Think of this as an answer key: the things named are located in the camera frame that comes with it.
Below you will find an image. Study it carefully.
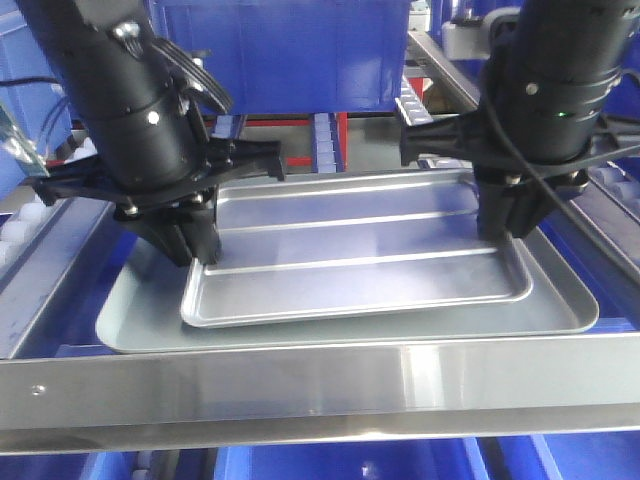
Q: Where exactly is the red metal cart frame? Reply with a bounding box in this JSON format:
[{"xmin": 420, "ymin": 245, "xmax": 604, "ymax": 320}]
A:
[{"xmin": 239, "ymin": 112, "xmax": 349, "ymax": 171}]

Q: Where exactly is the silver ribbed metal tray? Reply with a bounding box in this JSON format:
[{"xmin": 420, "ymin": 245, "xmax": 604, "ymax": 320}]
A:
[{"xmin": 181, "ymin": 170, "xmax": 533, "ymax": 328}]

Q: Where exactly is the large grey plastic tray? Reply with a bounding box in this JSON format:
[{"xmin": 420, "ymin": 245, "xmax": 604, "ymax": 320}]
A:
[{"xmin": 94, "ymin": 167, "xmax": 601, "ymax": 355}]

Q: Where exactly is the white roller track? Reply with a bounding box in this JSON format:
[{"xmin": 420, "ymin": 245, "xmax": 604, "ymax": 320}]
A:
[
  {"xmin": 395, "ymin": 77, "xmax": 434, "ymax": 127},
  {"xmin": 310, "ymin": 112, "xmax": 348, "ymax": 173}
]

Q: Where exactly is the steel left divider rail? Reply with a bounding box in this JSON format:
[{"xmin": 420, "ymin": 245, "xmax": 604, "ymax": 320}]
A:
[{"xmin": 1, "ymin": 199, "xmax": 119, "ymax": 359}]

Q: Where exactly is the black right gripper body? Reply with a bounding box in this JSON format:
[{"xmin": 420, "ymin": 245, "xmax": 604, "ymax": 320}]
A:
[{"xmin": 474, "ymin": 64, "xmax": 639, "ymax": 182}]

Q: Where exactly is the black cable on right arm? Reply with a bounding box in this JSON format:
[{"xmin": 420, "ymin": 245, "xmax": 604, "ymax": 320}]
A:
[{"xmin": 477, "ymin": 14, "xmax": 640, "ymax": 281}]

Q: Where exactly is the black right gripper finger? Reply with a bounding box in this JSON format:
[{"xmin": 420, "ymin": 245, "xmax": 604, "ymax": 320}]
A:
[
  {"xmin": 471, "ymin": 169, "xmax": 591, "ymax": 240},
  {"xmin": 400, "ymin": 112, "xmax": 484, "ymax": 166}
]

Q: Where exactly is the large blue bin on shelf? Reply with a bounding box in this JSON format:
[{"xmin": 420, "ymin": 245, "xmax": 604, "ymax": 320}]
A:
[{"xmin": 146, "ymin": 1, "xmax": 410, "ymax": 114}]

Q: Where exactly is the steel front shelf rail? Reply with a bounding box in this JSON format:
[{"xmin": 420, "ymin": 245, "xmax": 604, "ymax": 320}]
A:
[{"xmin": 1, "ymin": 333, "xmax": 639, "ymax": 454}]

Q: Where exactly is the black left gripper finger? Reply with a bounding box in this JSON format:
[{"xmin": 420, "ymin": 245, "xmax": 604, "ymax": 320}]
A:
[
  {"xmin": 206, "ymin": 138, "xmax": 286, "ymax": 182},
  {"xmin": 113, "ymin": 194, "xmax": 221, "ymax": 266}
]

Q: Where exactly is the steel divider rail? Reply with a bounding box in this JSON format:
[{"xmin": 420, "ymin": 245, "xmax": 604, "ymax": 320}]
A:
[
  {"xmin": 1, "ymin": 199, "xmax": 119, "ymax": 359},
  {"xmin": 407, "ymin": 29, "xmax": 640, "ymax": 301}
]

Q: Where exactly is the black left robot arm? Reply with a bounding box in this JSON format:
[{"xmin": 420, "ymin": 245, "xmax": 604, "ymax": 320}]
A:
[{"xmin": 18, "ymin": 1, "xmax": 285, "ymax": 266}]

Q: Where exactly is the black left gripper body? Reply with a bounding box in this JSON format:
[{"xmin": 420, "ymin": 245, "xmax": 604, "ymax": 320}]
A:
[{"xmin": 29, "ymin": 89, "xmax": 236, "ymax": 221}]

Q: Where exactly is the steel right divider rail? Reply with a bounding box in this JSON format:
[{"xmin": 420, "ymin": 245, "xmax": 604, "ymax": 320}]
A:
[{"xmin": 407, "ymin": 29, "xmax": 640, "ymax": 301}]

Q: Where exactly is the right white roller track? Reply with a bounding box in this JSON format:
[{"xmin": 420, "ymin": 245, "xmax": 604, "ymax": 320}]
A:
[{"xmin": 395, "ymin": 77, "xmax": 434, "ymax": 127}]

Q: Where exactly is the far right roller track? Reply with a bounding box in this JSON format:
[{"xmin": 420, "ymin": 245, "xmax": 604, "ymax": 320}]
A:
[{"xmin": 589, "ymin": 163, "xmax": 639, "ymax": 218}]

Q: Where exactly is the far left roller track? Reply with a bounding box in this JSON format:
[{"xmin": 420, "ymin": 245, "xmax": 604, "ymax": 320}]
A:
[{"xmin": 1, "ymin": 131, "xmax": 97, "ymax": 277}]

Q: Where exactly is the centre white roller track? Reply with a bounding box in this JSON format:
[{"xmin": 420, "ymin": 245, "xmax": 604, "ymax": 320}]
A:
[{"xmin": 310, "ymin": 112, "xmax": 348, "ymax": 173}]

